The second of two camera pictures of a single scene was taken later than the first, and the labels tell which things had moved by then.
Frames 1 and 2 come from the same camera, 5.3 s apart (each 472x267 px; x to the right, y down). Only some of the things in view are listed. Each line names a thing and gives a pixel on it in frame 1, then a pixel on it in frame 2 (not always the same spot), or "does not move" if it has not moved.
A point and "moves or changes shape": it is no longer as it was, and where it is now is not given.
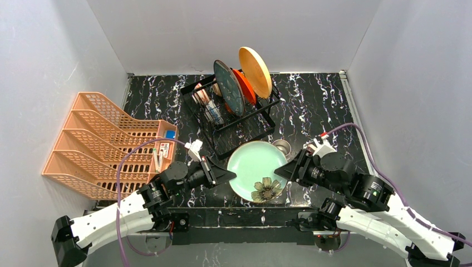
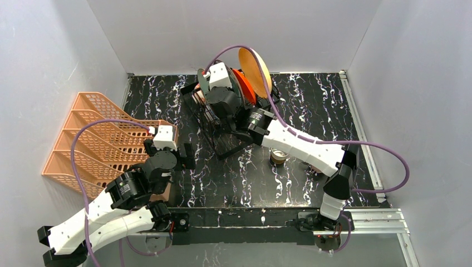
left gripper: x=209 y=171 to x=185 y=156
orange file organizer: x=93 y=138 does not move
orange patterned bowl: x=200 y=95 does not move
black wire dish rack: x=228 y=133 does not move
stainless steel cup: x=284 y=146 moves or changes shape
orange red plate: x=246 y=86 does not move
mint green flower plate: x=254 y=163 to x=203 y=83
